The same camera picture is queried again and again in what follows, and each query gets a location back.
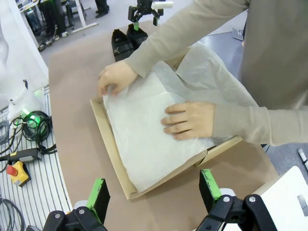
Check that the grey marker pen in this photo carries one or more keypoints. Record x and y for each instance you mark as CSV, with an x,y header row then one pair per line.
x,y
302,156

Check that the white plastic-wrapped robot base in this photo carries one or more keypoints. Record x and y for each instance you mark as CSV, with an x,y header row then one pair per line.
x,y
14,48

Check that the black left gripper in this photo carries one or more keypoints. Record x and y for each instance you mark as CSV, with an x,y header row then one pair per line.
x,y
145,4

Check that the white background desk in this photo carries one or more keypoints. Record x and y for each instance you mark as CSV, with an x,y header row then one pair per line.
x,y
80,14

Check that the grey slotted mounting plate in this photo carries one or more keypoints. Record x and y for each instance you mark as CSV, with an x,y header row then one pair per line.
x,y
43,187

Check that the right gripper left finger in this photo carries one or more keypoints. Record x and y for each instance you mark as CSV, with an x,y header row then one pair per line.
x,y
98,199

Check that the grey handheld control device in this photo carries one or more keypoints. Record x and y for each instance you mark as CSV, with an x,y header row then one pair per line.
x,y
26,155

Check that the yellow emergency stop button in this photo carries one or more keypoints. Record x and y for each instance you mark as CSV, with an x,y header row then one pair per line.
x,y
20,175

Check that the person's torso beige sweater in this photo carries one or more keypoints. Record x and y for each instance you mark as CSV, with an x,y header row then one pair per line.
x,y
276,60

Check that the person in dark shoes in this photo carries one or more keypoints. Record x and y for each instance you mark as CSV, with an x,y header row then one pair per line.
x,y
102,6

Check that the person's left forearm beige sleeve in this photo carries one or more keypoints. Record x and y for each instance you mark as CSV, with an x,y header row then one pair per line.
x,y
260,125

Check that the person's right forearm beige sleeve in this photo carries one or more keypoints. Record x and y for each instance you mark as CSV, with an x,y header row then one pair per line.
x,y
180,31

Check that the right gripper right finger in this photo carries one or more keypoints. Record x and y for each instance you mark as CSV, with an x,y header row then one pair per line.
x,y
209,190

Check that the white tissue paper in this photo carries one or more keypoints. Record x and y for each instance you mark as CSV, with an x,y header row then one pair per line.
x,y
144,134

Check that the brown cardboard shoe box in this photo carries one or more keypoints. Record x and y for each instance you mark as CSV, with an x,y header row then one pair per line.
x,y
118,154

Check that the person's right hand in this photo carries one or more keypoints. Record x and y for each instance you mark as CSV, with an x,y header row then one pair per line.
x,y
115,77

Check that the person in black trousers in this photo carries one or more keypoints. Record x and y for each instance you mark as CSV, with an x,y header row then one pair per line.
x,y
51,14

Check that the person's left hand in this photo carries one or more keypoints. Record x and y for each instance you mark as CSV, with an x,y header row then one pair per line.
x,y
190,120

